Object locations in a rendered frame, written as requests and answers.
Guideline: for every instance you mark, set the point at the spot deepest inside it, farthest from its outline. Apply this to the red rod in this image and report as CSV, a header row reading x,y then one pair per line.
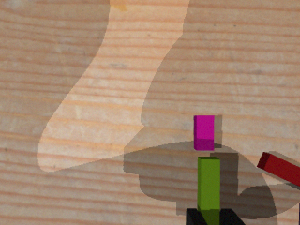
x,y
280,168

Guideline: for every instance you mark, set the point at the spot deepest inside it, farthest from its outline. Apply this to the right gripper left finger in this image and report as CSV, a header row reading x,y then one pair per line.
x,y
194,217

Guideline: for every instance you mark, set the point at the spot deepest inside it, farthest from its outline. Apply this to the magenta block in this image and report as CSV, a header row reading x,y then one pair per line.
x,y
204,132

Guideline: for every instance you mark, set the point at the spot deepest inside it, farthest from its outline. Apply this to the lime green rod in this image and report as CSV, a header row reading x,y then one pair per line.
x,y
209,189

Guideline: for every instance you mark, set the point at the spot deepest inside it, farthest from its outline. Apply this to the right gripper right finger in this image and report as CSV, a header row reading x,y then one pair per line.
x,y
228,217

